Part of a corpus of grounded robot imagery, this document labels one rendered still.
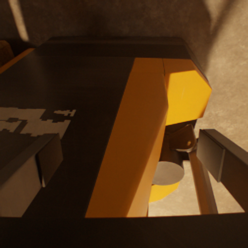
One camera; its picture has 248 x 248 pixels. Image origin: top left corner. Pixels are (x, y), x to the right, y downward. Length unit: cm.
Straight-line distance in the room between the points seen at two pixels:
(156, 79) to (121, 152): 26
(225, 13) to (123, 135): 72
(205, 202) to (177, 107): 30
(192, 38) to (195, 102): 36
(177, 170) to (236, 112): 59
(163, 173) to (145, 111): 42
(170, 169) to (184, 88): 31
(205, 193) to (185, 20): 67
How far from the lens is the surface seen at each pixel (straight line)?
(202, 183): 61
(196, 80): 59
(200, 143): 16
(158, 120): 35
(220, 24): 92
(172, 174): 76
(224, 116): 118
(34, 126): 38
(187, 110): 65
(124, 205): 24
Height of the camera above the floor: 85
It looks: 48 degrees down
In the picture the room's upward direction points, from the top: 171 degrees counter-clockwise
